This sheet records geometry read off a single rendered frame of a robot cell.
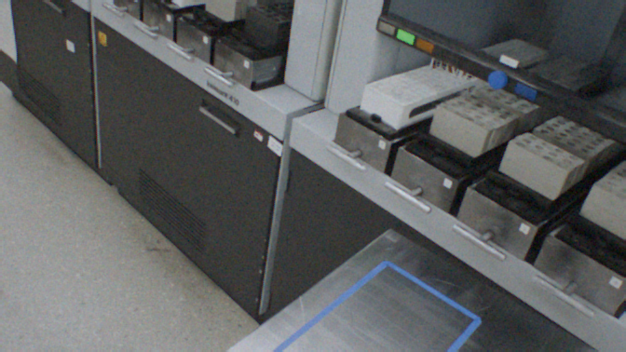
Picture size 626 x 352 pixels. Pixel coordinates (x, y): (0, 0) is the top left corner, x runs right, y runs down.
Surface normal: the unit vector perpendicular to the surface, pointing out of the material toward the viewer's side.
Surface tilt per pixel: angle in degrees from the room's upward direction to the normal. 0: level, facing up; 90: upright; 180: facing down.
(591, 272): 90
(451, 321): 0
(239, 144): 90
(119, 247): 0
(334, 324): 0
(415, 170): 90
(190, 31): 90
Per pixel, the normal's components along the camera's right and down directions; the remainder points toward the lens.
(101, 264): 0.15, -0.83
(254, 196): -0.70, 0.30
